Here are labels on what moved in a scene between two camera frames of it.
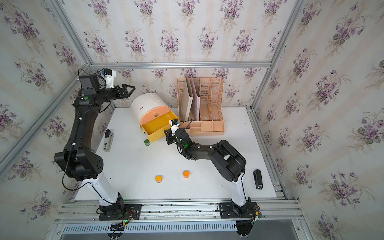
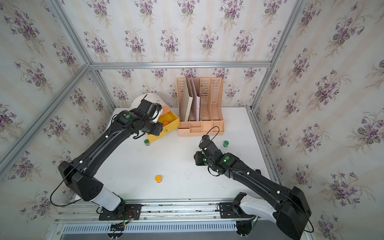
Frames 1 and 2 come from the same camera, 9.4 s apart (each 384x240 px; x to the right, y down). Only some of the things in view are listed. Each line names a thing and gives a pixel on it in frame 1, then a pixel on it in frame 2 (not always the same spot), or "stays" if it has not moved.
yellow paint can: x=158 y=179 stays
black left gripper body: x=119 y=95 -> x=156 y=128
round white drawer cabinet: x=152 y=113 stays
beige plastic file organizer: x=211 y=122 stays
